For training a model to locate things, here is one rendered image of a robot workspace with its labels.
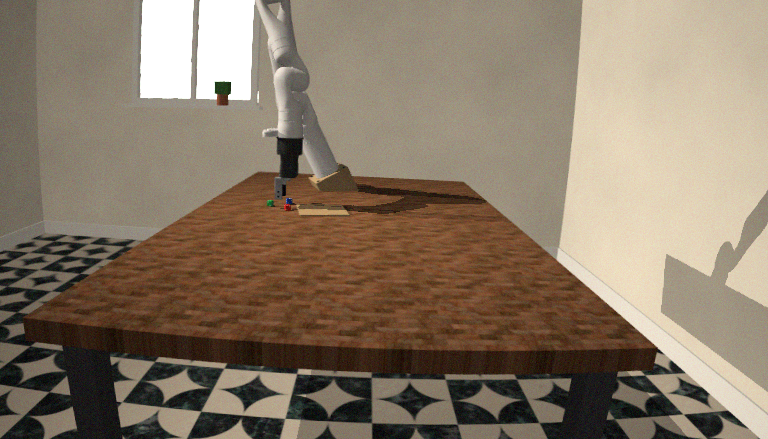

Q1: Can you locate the tan square mat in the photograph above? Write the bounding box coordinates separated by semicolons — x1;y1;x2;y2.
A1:
296;204;350;216

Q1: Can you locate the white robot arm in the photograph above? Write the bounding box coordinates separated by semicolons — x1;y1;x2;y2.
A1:
255;0;339;178

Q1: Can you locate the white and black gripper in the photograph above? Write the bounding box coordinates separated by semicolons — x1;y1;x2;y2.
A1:
263;120;304;200

